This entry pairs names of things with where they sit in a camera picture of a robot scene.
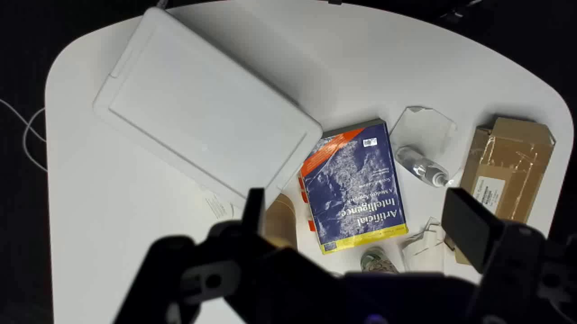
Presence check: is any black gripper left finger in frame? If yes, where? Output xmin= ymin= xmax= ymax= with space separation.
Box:
xmin=240 ymin=187 xmax=267 ymax=238

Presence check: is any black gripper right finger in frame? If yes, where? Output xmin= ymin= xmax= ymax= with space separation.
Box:
xmin=440 ymin=187 xmax=514 ymax=275

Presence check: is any clear plastic bag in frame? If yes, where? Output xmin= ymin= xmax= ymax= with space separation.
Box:
xmin=388 ymin=104 xmax=462 ymax=182

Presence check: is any brown cardboard piece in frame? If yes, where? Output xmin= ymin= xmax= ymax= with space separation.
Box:
xmin=264 ymin=193 xmax=300 ymax=248

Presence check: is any brown cardboard shipping box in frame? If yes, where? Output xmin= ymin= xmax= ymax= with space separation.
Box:
xmin=458 ymin=115 xmax=557 ymax=227

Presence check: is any small clear plastic bottle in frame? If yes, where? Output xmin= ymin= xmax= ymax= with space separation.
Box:
xmin=395 ymin=144 xmax=451 ymax=187

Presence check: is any patterned paper cup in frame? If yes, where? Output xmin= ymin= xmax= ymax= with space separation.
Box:
xmin=359 ymin=247 xmax=402 ymax=275

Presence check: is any blue book with yellow spine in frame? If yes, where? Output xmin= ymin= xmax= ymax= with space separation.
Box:
xmin=298 ymin=117 xmax=411 ymax=256

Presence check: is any white rectangular flat box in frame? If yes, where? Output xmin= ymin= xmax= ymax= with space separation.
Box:
xmin=92 ymin=5 xmax=325 ymax=203

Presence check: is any thin white cable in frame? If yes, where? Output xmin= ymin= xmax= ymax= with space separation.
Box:
xmin=0 ymin=97 xmax=51 ymax=173

